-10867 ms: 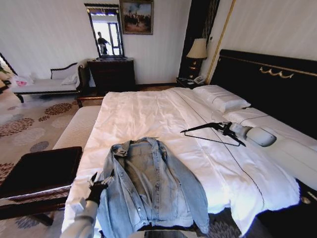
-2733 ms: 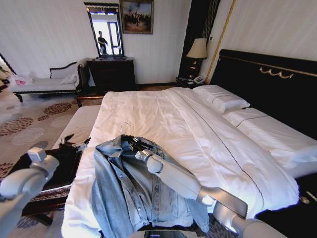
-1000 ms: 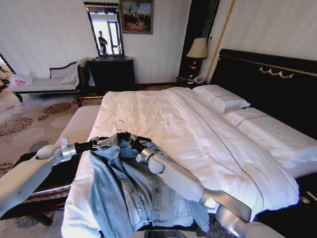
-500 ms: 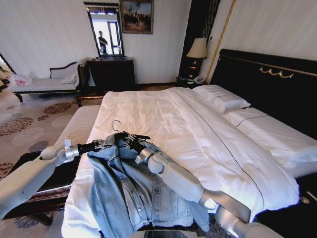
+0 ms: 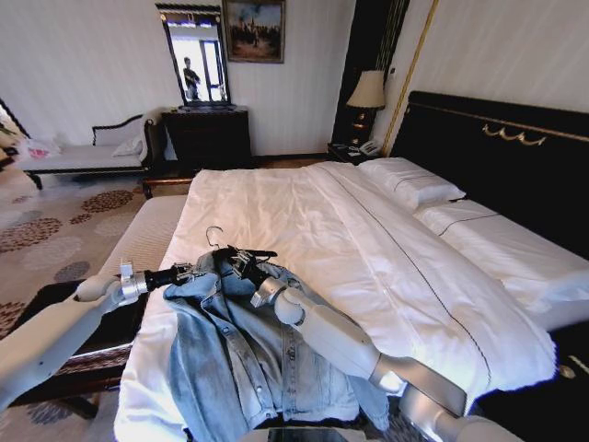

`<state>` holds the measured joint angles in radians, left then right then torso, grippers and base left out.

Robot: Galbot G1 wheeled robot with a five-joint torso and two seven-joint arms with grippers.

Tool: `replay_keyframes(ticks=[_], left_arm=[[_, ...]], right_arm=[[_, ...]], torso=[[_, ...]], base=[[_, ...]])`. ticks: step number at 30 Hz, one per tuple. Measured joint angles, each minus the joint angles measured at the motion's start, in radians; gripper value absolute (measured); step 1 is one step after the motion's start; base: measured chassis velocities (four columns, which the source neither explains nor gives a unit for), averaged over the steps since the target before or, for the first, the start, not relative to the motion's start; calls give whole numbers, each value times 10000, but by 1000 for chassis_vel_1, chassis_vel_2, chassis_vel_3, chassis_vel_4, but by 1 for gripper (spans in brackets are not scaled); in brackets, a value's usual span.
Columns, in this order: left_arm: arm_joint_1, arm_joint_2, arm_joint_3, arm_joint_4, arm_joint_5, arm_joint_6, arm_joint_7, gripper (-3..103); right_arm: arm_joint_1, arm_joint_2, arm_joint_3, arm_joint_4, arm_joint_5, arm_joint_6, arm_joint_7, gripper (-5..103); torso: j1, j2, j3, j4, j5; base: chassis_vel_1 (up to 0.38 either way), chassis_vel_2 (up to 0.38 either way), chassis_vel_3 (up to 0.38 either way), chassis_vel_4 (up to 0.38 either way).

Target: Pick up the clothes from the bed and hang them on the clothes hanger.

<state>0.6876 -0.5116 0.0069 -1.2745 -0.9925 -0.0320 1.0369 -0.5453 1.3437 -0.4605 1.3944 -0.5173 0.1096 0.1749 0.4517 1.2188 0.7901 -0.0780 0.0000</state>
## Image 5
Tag black clothes hanger metal hook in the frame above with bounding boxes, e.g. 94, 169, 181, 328
205, 226, 278, 266

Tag blue denim jacket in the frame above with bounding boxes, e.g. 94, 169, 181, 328
163, 251, 391, 442

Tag black flat item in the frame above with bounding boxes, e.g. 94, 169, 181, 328
11, 279, 149, 358

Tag white duvet thin dark stripe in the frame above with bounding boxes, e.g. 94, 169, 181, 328
113, 160, 556, 442

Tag dark wooden dresser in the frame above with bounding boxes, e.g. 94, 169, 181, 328
160, 106, 253, 174

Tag white cushion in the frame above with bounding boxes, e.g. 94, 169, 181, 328
111, 135, 144, 158

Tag dark wooden nightstand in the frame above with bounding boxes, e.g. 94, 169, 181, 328
327, 141, 383, 166

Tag small white pillow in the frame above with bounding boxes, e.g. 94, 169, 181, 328
358, 157, 467, 213

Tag white pink plastic bag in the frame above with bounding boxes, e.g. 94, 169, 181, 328
16, 136, 62, 160

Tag person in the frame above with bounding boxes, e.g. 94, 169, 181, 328
182, 55, 202, 102

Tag table lamp cream shade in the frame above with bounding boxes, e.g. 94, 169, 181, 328
345, 69, 387, 146

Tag dark framed mirror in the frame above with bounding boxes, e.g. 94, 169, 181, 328
155, 2, 238, 112

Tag framed landscape painting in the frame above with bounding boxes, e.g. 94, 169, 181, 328
221, 0, 286, 64

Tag large white pillow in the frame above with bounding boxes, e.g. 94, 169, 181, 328
413, 200, 589, 317

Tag white chaise lounge dark frame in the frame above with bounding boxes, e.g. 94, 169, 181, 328
16, 112, 162, 190

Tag dark slanted wooden frame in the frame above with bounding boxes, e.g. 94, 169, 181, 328
0, 98, 31, 140

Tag black wall panel gold stripes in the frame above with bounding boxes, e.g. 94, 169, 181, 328
330, 0, 410, 144

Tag gold wall trim strip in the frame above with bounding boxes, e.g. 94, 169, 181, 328
381, 0, 441, 157

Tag black gold-trimmed bed frame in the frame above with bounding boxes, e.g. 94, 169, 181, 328
389, 90, 589, 442

